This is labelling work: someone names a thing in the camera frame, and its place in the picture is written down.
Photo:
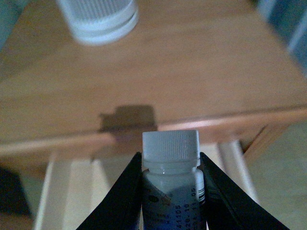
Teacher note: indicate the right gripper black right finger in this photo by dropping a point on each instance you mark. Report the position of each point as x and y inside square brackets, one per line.
[228, 207]

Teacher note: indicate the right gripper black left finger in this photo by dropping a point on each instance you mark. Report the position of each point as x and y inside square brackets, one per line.
[121, 208]

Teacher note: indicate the white medicine bottle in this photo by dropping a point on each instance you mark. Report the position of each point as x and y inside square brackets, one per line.
[173, 185]

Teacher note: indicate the wooden drawer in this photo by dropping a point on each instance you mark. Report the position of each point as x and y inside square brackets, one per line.
[73, 189]

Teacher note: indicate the wooden nightstand cabinet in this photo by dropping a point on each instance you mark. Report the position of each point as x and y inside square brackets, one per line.
[211, 65]

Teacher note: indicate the right grey-green curtain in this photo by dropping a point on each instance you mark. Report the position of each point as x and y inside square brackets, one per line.
[289, 20]

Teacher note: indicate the grey-green curtain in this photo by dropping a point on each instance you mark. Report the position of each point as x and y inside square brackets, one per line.
[10, 11]
[289, 20]

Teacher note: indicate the left grey-green curtain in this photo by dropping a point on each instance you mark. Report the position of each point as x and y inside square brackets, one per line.
[10, 11]

